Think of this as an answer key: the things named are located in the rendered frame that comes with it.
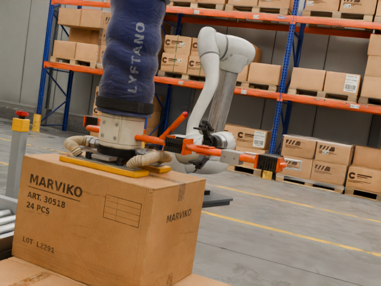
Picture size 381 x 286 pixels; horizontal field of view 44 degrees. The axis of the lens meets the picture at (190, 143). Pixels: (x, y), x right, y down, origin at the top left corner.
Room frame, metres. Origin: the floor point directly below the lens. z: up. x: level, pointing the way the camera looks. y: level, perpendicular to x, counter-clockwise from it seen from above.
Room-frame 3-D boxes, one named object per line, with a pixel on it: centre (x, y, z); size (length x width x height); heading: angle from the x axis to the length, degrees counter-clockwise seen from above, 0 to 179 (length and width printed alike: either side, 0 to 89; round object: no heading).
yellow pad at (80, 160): (1.76, 0.31, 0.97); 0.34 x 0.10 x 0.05; 67
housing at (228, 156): (1.66, -0.15, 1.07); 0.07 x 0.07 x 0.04; 67
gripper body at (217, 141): (2.02, -0.08, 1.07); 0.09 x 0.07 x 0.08; 157
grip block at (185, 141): (1.75, 0.04, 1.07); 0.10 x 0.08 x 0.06; 157
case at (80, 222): (1.83, 0.27, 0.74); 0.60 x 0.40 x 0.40; 64
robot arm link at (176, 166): (2.53, 0.06, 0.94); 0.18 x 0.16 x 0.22; 116
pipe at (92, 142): (1.84, 0.27, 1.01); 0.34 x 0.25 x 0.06; 67
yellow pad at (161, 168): (1.93, 0.24, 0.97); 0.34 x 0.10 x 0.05; 67
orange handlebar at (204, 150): (1.88, 0.05, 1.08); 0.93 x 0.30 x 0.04; 67
